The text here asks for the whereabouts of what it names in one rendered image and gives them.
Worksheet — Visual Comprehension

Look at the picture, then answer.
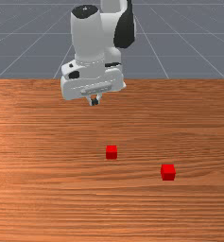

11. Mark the red cube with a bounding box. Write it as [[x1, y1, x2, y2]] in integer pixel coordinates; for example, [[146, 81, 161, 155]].
[[160, 164, 177, 182], [105, 145, 118, 161]]

